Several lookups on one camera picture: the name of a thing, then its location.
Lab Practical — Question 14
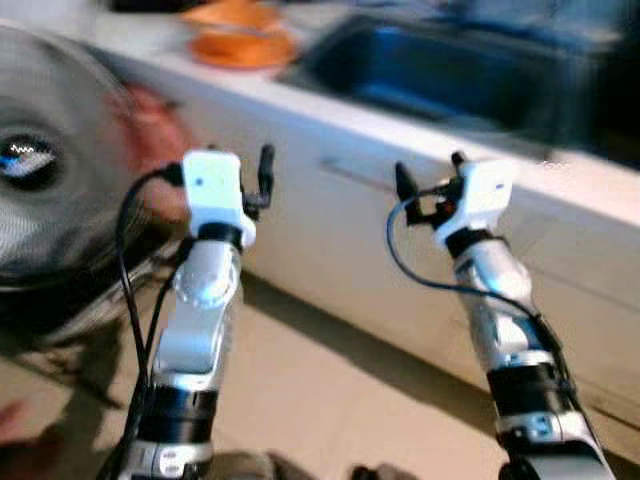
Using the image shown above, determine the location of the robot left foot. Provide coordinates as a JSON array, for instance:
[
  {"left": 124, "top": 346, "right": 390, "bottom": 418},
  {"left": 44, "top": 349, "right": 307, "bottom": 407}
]
[{"left": 205, "top": 450, "right": 301, "bottom": 480}]

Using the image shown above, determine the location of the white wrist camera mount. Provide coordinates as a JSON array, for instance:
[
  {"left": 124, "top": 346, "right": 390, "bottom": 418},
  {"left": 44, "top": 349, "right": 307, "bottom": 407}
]
[
  {"left": 182, "top": 150, "right": 257, "bottom": 246},
  {"left": 433, "top": 158, "right": 518, "bottom": 246}
]

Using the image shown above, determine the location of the metal drawer handle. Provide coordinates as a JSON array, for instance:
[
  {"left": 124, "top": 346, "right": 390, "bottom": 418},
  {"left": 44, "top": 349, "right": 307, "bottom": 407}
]
[{"left": 318, "top": 155, "right": 401, "bottom": 196}]

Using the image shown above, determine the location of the stainless steel sink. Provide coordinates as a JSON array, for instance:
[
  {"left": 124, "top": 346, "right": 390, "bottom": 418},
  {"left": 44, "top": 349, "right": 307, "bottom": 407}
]
[{"left": 285, "top": 12, "right": 640, "bottom": 166}]

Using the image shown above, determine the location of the orange plastic plate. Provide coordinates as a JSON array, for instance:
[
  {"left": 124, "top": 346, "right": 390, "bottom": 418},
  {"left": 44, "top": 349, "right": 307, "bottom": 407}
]
[{"left": 190, "top": 28, "right": 299, "bottom": 71}]

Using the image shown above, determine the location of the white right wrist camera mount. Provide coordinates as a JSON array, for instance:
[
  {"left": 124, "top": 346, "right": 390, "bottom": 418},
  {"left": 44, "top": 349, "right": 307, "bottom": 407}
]
[{"left": 433, "top": 158, "right": 518, "bottom": 246}]

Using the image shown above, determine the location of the metal grille fan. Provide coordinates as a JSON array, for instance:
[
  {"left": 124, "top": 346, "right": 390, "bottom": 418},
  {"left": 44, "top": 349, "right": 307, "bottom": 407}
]
[{"left": 0, "top": 25, "right": 176, "bottom": 351}]

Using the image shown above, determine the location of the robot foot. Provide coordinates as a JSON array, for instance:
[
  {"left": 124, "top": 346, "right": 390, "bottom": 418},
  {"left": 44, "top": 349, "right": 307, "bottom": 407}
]
[
  {"left": 205, "top": 450, "right": 301, "bottom": 480},
  {"left": 350, "top": 463, "right": 401, "bottom": 480}
]

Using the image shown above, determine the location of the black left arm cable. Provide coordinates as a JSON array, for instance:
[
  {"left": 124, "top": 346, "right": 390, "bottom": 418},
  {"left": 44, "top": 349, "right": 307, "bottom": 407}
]
[{"left": 100, "top": 163, "right": 191, "bottom": 480}]

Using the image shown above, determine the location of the orange plastic bowl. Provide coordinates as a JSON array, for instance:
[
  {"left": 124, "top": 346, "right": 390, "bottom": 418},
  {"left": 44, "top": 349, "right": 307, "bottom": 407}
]
[{"left": 183, "top": 0, "right": 286, "bottom": 46}]

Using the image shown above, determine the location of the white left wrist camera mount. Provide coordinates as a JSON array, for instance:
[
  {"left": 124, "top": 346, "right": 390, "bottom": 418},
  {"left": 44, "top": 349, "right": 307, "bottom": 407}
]
[{"left": 182, "top": 150, "right": 257, "bottom": 246}]

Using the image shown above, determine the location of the cream kitchen cabinet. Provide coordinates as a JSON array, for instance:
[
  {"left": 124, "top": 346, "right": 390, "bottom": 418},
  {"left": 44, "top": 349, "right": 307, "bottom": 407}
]
[{"left": 100, "top": 45, "right": 640, "bottom": 466}]

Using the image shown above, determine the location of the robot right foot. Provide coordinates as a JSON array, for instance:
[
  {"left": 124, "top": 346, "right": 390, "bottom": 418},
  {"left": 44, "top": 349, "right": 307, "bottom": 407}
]
[{"left": 350, "top": 463, "right": 401, "bottom": 480}]

